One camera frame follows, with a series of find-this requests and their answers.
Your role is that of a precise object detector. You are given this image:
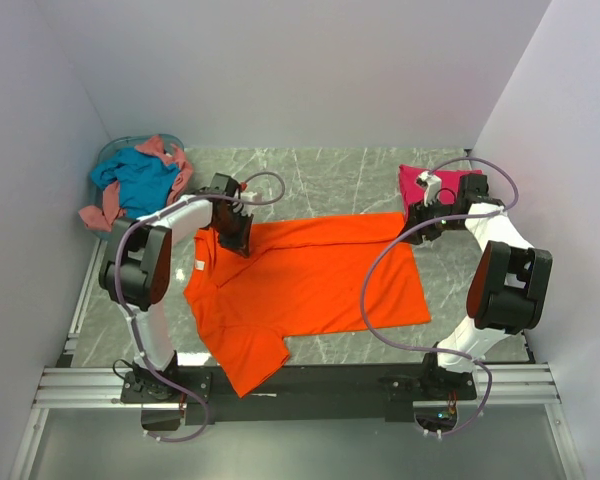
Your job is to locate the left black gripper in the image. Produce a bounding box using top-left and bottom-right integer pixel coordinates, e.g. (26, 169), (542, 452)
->
(212, 210), (254, 258)

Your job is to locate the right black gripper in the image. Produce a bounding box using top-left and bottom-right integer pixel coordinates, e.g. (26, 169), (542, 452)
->
(396, 195), (463, 246)

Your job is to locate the orange t-shirt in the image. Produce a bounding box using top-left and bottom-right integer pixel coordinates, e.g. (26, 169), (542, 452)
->
(184, 213), (431, 397)

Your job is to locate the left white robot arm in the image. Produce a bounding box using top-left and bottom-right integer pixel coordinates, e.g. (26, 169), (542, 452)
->
(98, 173), (262, 402)

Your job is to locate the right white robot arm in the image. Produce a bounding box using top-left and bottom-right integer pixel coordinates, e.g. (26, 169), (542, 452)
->
(400, 168), (553, 399)

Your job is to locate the folded magenta t-shirt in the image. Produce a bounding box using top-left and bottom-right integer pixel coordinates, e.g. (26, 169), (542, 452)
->
(398, 165), (482, 214)

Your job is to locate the blue t-shirt in basket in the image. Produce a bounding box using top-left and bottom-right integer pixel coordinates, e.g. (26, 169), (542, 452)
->
(90, 148), (181, 220)

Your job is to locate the transparent teal laundry basket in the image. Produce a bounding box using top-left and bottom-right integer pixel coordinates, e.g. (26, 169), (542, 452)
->
(87, 133), (187, 245)

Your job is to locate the pink t-shirt in basket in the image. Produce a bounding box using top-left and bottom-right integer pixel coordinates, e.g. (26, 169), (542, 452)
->
(77, 134), (195, 234)

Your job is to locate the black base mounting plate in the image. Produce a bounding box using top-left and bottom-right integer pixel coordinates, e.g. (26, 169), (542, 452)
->
(120, 363), (477, 431)

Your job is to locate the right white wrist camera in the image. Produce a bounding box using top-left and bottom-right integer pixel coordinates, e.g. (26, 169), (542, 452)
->
(416, 171), (442, 206)

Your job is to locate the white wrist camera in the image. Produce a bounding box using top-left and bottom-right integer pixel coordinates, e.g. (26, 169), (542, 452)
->
(237, 183), (263, 205)
(416, 171), (442, 206)

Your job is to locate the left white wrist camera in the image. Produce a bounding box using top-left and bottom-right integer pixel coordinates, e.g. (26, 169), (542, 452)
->
(237, 183), (263, 205)

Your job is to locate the aluminium rail frame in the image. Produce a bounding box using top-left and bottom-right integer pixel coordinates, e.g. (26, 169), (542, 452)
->
(12, 243), (584, 479)

